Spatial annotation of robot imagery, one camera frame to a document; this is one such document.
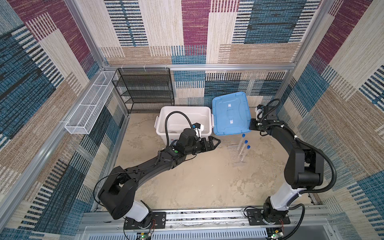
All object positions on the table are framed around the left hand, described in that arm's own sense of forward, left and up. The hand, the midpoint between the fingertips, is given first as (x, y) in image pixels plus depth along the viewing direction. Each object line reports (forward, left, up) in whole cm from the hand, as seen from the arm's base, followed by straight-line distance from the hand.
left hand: (217, 141), depth 76 cm
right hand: (+17, -25, -8) cm, 31 cm away
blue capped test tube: (+8, -17, -12) cm, 22 cm away
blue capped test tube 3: (0, -18, -6) cm, 19 cm away
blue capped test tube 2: (+4, -17, -13) cm, 22 cm away
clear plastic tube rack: (+4, -16, -21) cm, 27 cm away
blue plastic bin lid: (+29, -14, -12) cm, 35 cm away
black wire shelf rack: (+47, +46, -4) cm, 66 cm away
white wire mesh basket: (+14, +71, +4) cm, 72 cm away
